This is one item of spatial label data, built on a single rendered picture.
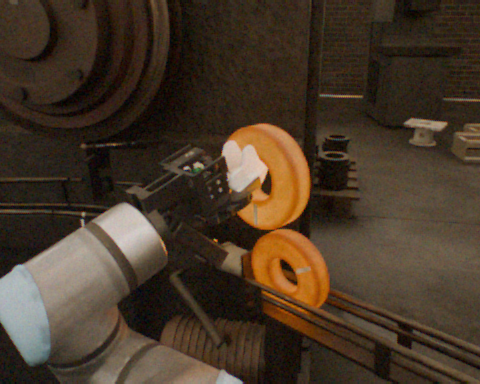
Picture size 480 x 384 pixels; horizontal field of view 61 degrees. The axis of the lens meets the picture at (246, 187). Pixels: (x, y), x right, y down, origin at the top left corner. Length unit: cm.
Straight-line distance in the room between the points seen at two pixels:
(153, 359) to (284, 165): 28
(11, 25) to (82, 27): 13
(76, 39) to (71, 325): 51
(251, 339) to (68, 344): 48
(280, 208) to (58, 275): 30
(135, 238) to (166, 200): 6
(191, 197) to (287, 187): 14
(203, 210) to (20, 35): 49
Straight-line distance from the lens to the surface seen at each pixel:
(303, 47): 91
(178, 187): 48
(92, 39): 78
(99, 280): 44
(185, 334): 90
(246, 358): 87
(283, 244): 70
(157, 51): 82
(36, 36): 82
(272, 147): 56
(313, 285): 70
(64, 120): 92
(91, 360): 49
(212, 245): 55
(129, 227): 45
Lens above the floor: 112
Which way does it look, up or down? 22 degrees down
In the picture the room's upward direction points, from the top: straight up
